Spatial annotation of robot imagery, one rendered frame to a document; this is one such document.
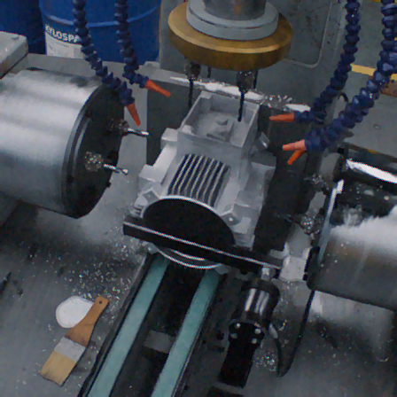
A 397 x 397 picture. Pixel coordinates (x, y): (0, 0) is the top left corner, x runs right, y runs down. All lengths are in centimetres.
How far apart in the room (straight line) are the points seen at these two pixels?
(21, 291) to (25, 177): 27
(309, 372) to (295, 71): 55
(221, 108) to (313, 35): 22
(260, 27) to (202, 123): 25
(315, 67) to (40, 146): 50
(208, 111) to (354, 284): 38
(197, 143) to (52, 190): 25
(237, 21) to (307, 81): 32
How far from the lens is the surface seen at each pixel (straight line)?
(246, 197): 85
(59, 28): 245
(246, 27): 72
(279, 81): 103
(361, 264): 81
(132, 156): 132
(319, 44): 99
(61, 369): 98
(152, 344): 95
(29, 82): 95
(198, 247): 84
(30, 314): 106
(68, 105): 89
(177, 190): 83
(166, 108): 99
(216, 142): 83
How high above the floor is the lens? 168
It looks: 45 degrees down
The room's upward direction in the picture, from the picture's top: 5 degrees clockwise
